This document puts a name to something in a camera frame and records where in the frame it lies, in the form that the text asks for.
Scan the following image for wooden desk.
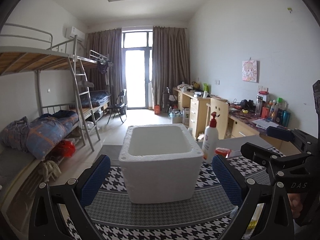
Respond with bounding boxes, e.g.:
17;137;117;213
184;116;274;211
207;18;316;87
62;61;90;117
173;88;299;155

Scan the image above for white styrofoam box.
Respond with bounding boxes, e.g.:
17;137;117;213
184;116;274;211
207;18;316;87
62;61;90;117
119;124;203;204

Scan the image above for red plastic bag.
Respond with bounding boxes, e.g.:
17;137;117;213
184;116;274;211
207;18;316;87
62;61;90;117
51;140;76;158

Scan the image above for white air conditioner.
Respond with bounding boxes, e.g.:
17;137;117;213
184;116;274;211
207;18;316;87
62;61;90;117
65;27;85;42

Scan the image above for blue shampoo bottle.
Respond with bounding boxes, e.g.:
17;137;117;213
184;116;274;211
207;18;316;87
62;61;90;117
282;111;291;127

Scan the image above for printed paper sheets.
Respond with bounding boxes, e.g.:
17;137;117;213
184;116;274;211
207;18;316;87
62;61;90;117
252;119;278;129

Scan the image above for orange small bin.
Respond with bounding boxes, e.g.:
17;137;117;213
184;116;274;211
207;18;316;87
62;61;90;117
154;105;161;115

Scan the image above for metal bunk bed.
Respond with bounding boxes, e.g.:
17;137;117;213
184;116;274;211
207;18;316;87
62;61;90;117
1;23;99;201

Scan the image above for blue plaid quilt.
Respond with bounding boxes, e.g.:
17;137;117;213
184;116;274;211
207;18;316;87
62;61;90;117
1;110;79;160

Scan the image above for brown left curtain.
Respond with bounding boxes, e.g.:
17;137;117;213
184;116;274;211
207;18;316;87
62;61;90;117
87;28;125;104

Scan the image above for brown right curtain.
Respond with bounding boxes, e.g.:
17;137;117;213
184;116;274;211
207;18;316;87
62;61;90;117
152;26;190;106

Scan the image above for red snack packet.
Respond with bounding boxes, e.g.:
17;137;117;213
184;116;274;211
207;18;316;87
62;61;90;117
215;147;232;158

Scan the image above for pink cartoon wall picture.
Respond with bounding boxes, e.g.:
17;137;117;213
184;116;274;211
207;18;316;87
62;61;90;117
242;60;258;83

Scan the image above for black folding chair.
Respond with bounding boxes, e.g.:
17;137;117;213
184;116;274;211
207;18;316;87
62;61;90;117
107;89;127;124

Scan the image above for person's right hand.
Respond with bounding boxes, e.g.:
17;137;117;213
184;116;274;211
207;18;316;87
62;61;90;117
287;193;303;218

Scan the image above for brown curtain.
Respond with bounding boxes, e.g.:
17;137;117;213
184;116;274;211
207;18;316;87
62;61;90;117
152;26;190;106
87;28;125;104

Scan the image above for houndstooth tablecloth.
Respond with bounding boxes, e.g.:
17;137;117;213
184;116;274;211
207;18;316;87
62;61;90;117
63;144;286;240

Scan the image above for wooden smiley chair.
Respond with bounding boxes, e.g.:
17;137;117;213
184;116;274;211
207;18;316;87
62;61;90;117
206;98;229;140

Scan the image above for glass balcony door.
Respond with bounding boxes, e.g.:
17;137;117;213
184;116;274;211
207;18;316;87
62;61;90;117
122;29;153;109

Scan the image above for white lotion pump bottle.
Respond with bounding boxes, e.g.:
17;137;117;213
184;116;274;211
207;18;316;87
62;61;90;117
202;112;219;164

